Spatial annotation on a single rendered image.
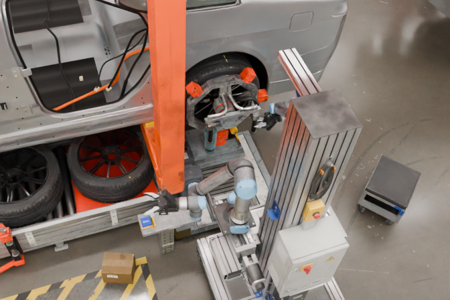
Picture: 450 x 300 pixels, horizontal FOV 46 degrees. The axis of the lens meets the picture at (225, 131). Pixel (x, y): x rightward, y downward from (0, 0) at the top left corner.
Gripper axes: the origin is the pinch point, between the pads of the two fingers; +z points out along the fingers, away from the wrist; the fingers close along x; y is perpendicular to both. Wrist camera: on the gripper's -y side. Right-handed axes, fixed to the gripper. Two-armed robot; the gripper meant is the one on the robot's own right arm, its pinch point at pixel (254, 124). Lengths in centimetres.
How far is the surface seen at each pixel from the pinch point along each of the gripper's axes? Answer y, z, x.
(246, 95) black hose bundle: 21.0, 4.3, -11.7
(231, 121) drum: 2.4, 16.2, -6.1
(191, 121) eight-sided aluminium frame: -5.3, 41.7, -20.5
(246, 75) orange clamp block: 30.6, 1.3, -21.9
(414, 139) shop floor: -83, -174, -2
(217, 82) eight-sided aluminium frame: 29.1, 22.6, -22.0
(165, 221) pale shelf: -38, 79, 37
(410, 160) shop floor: -83, -156, 18
